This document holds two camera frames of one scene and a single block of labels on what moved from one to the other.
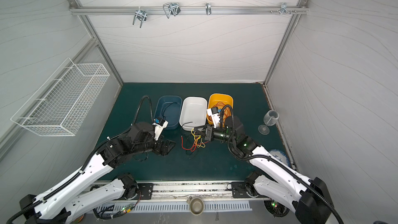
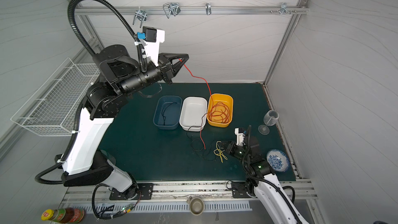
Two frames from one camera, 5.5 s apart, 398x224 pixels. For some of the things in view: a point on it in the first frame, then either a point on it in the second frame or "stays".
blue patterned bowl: (281, 155) stays
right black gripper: (208, 134) to (230, 148)
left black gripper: (166, 150) to (167, 71)
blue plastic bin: (169, 108) stays
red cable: (228, 113) stays
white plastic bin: (193, 112) stays
